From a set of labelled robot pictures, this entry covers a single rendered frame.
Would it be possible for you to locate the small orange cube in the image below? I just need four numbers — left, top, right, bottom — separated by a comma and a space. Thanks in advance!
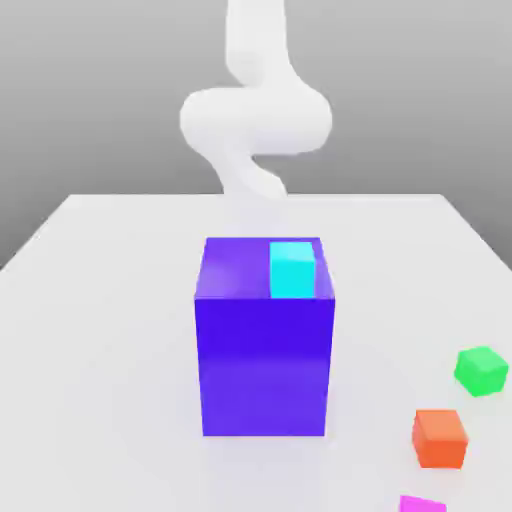
411, 408, 470, 470

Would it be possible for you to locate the small magenta cube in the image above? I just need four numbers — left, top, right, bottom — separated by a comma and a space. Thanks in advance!
398, 494, 448, 512

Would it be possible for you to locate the small green cube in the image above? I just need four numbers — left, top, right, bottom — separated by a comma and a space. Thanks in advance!
453, 345, 510, 398

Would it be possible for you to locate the large purple box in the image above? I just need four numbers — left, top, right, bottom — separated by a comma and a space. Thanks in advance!
193, 236, 336, 438

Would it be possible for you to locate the small cyan cube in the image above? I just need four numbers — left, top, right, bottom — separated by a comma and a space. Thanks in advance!
269, 240, 317, 300

